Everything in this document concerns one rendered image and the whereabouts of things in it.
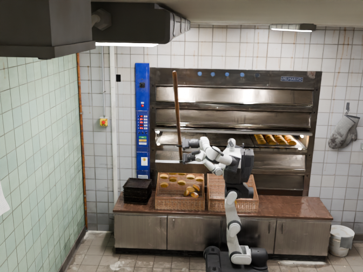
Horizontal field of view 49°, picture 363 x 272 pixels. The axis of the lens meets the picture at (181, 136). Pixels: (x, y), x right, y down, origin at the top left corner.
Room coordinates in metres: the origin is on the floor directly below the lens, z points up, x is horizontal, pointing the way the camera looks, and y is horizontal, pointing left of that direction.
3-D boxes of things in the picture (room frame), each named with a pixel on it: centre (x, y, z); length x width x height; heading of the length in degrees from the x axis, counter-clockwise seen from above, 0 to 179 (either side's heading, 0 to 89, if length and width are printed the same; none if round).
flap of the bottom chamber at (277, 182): (4.54, -0.59, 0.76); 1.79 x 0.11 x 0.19; 88
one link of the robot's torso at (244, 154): (3.66, -0.55, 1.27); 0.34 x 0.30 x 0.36; 174
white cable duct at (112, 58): (4.57, 0.80, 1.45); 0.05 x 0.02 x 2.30; 88
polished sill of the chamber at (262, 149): (4.56, -0.59, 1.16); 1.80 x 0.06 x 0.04; 88
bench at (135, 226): (4.25, -0.47, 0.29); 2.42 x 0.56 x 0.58; 88
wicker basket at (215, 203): (4.27, -0.59, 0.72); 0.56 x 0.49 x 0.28; 89
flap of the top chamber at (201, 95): (4.54, -0.59, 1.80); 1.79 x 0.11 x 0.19; 88
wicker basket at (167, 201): (4.29, 0.00, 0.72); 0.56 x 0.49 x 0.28; 89
